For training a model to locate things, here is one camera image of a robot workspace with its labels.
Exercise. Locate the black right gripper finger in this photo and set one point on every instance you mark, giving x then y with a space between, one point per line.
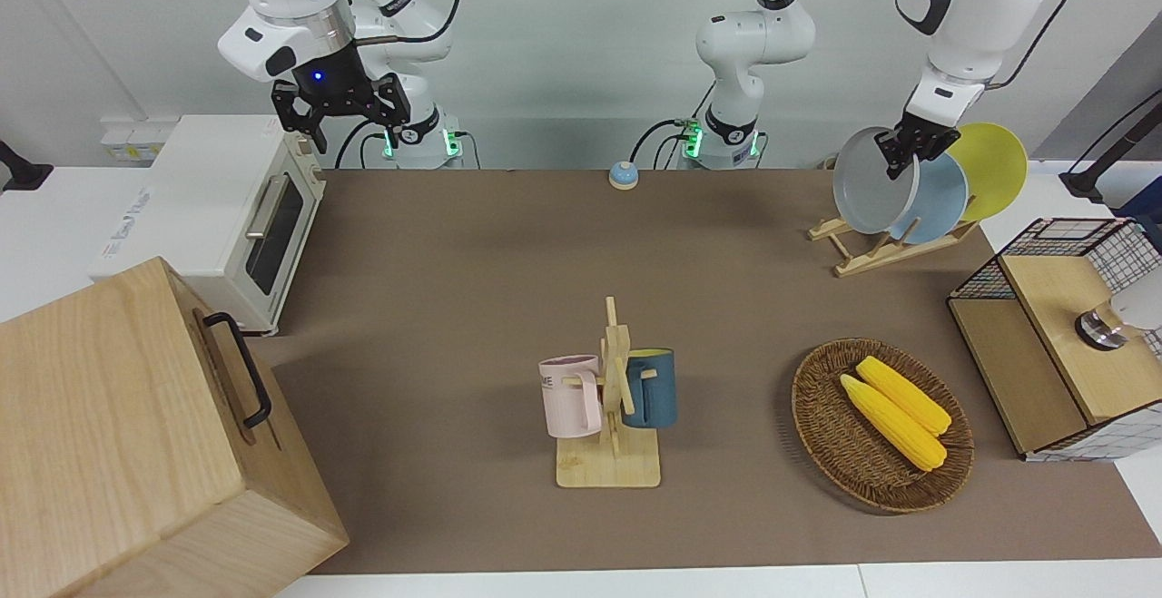
392 103
300 117

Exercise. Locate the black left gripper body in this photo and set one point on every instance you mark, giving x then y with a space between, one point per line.
930 126

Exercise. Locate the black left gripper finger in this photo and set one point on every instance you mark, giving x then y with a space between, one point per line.
933 148
894 158

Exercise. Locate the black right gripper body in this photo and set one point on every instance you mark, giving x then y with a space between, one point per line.
331 81

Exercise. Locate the gray plate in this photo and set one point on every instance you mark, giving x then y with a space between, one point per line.
862 190

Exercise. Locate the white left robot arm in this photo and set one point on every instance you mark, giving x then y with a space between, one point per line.
962 8

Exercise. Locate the light blue plate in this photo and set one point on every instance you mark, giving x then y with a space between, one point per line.
944 194

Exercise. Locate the yellow plate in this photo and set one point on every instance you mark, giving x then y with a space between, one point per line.
994 162

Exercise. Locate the wooden plate rack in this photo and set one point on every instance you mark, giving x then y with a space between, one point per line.
894 253

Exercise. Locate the white toaster oven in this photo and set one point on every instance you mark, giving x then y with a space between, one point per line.
200 208

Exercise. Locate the brown table mat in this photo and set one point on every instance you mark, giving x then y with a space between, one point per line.
454 308

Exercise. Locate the yellow corn cob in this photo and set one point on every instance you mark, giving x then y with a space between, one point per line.
908 394
894 426

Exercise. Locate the blue call bell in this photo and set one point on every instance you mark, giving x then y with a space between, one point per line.
623 177

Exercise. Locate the brown wicker basket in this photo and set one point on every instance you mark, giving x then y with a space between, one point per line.
835 453

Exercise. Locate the dark blue mug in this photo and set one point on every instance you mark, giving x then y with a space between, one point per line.
654 394

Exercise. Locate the pink mug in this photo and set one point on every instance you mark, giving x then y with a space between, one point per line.
567 398

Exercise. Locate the wooden mug tree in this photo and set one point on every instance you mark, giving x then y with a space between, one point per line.
608 466

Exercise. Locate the black camera stand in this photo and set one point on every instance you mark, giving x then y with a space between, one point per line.
23 171
1098 167

